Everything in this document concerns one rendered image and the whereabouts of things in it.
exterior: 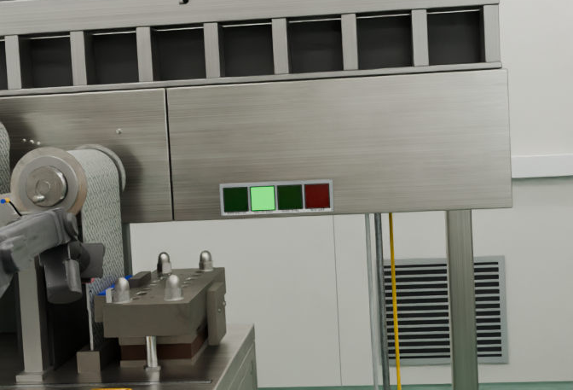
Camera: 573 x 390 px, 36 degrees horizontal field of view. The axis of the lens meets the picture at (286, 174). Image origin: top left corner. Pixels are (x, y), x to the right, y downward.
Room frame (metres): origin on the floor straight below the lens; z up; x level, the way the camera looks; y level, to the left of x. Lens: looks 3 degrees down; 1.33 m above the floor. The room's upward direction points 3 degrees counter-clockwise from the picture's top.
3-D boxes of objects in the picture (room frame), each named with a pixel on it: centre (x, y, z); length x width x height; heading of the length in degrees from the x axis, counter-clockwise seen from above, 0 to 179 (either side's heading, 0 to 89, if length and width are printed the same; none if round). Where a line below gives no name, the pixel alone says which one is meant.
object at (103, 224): (1.74, 0.37, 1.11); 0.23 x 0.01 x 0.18; 174
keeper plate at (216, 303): (1.78, 0.16, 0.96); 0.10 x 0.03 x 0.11; 174
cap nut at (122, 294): (1.61, 0.32, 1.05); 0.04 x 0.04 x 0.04
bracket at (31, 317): (1.59, 0.48, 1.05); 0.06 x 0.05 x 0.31; 174
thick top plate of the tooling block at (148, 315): (1.77, 0.25, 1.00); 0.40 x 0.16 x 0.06; 174
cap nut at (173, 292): (1.61, 0.22, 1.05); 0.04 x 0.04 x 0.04
